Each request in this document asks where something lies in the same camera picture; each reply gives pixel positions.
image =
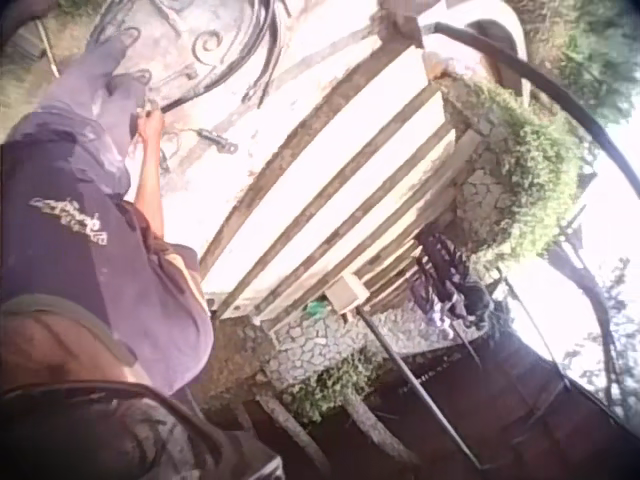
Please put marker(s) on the person's right hand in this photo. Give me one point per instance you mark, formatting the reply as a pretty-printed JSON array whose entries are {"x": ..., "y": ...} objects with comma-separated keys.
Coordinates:
[{"x": 149, "y": 125}]

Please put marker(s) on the person's right fingers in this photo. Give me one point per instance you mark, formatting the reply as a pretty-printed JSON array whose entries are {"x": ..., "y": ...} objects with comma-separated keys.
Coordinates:
[{"x": 150, "y": 115}]

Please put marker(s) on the person's legs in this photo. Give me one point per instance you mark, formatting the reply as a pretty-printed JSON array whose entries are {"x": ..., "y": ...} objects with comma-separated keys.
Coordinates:
[{"x": 100, "y": 70}]

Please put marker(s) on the metal gate latch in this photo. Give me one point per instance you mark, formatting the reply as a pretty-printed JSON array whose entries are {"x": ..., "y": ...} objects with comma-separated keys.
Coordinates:
[{"x": 215, "y": 139}]

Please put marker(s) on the ornate iron scroll gate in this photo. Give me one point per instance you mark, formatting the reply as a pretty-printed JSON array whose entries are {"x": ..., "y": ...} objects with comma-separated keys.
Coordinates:
[{"x": 200, "y": 45}]

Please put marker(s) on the thin pale stick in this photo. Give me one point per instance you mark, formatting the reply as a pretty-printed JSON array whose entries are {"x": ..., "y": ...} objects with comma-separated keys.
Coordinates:
[{"x": 49, "y": 50}]

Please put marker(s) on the pale stone steps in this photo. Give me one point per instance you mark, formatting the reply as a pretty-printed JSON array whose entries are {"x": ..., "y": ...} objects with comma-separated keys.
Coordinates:
[{"x": 325, "y": 190}]

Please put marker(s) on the small green item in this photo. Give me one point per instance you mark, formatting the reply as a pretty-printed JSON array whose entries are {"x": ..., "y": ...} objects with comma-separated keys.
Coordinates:
[{"x": 315, "y": 309}]

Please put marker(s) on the white tub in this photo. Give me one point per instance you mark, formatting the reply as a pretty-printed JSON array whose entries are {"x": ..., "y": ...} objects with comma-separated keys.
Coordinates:
[{"x": 465, "y": 50}]

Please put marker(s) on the long metal rod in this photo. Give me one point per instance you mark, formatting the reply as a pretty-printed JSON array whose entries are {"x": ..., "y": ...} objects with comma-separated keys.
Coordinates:
[{"x": 410, "y": 380}]

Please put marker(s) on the green bushes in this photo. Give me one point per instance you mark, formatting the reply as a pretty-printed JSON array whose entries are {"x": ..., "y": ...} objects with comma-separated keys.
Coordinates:
[{"x": 595, "y": 55}]

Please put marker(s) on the brown metal gate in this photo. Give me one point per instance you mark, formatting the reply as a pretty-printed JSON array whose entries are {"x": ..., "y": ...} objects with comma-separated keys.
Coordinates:
[{"x": 500, "y": 410}]

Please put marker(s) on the bare tree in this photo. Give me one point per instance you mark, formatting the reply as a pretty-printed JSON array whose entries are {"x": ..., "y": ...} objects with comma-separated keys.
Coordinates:
[{"x": 595, "y": 320}]

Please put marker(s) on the stone-clad wall with ivy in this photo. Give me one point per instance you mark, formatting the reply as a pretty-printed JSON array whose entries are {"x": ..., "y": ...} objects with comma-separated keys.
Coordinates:
[
  {"x": 520, "y": 165},
  {"x": 320, "y": 350}
]

